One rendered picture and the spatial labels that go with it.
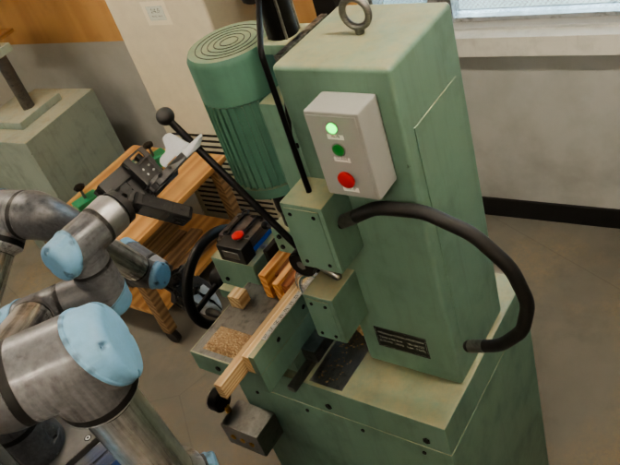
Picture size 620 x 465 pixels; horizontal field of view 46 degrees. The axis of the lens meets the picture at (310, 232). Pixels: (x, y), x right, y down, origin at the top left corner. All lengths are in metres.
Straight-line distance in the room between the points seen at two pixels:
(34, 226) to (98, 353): 0.85
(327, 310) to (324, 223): 0.22
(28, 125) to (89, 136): 0.29
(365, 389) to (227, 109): 0.65
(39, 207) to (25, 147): 1.84
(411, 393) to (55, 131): 2.51
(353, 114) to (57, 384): 0.54
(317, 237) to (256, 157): 0.24
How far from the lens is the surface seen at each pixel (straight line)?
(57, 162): 3.65
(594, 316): 2.72
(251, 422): 1.84
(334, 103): 1.10
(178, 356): 3.04
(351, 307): 1.42
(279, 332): 1.54
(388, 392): 1.55
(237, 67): 1.31
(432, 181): 1.22
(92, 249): 1.28
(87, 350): 0.92
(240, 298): 1.68
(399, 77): 1.10
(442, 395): 1.52
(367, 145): 1.09
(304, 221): 1.24
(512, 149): 2.95
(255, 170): 1.42
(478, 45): 2.68
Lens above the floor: 1.99
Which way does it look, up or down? 36 degrees down
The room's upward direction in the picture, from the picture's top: 20 degrees counter-clockwise
